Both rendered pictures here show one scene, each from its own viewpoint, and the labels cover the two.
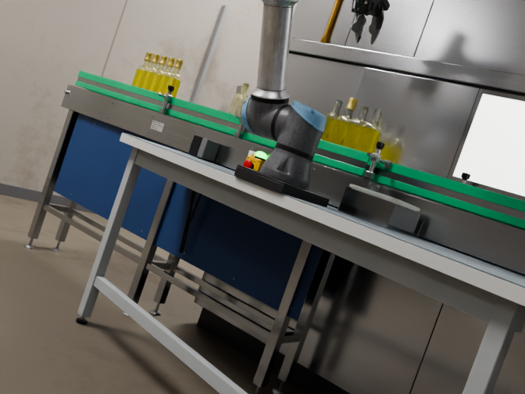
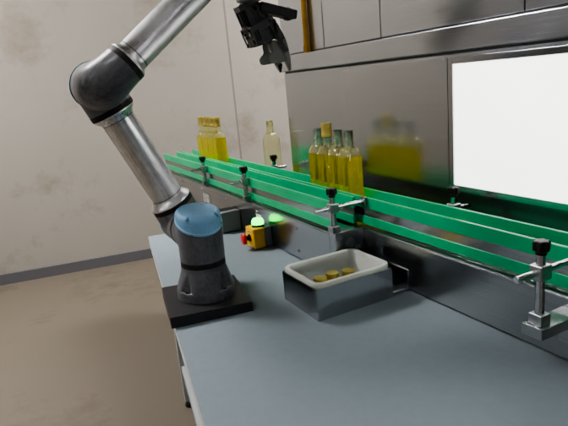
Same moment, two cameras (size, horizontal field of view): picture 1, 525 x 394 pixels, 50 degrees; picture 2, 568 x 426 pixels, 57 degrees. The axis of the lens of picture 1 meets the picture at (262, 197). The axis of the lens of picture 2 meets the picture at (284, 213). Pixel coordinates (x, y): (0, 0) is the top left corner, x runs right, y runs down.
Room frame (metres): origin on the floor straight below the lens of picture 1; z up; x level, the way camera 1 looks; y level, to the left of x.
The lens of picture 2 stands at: (0.59, -0.85, 1.30)
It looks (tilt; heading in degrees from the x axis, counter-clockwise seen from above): 14 degrees down; 28
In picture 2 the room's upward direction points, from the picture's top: 5 degrees counter-clockwise
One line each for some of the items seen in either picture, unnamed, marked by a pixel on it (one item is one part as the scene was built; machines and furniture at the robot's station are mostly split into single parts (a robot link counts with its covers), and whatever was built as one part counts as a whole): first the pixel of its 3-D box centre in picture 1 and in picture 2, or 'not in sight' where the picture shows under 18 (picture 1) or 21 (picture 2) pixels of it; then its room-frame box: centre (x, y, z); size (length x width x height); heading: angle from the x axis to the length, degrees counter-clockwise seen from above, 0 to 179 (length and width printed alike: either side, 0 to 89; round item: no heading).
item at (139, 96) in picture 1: (191, 112); (221, 178); (2.43, 0.41, 0.93); 1.75 x 0.01 x 0.08; 54
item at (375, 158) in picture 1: (377, 161); (340, 209); (1.91, -0.33, 0.95); 0.17 x 0.03 x 0.12; 144
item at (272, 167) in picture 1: (289, 165); (204, 275); (1.64, -0.04, 0.83); 0.15 x 0.15 x 0.10
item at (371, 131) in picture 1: (365, 149); (351, 181); (2.08, -0.30, 0.99); 0.06 x 0.06 x 0.21; 54
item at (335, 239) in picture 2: (369, 189); (347, 241); (1.92, -0.34, 0.85); 0.09 x 0.04 x 0.07; 144
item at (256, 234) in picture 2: (255, 168); (258, 236); (2.10, 0.06, 0.79); 0.07 x 0.07 x 0.07; 54
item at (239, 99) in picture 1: (237, 110); (272, 150); (2.60, 0.24, 1.01); 0.06 x 0.06 x 0.26; 64
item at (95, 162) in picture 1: (181, 200); not in sight; (2.48, 0.34, 0.54); 1.59 x 0.18 x 0.43; 54
